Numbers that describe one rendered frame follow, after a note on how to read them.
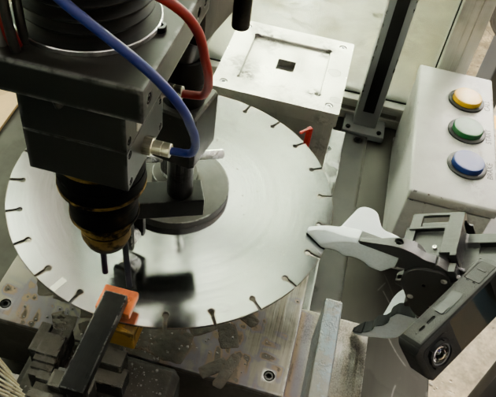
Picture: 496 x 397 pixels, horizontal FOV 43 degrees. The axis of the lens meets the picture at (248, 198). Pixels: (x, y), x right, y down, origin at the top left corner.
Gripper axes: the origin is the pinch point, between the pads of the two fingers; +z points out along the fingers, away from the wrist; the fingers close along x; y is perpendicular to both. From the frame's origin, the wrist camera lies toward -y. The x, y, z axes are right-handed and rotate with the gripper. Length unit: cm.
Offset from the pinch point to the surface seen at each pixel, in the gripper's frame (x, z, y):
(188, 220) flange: 13.8, 8.5, -4.2
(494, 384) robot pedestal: -47, -5, 24
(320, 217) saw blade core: 7.0, -0.7, 3.3
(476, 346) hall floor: -95, 14, 69
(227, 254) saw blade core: 10.4, 4.8, -5.6
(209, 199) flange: 13.6, 7.9, -0.9
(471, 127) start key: -3.1, -9.4, 32.5
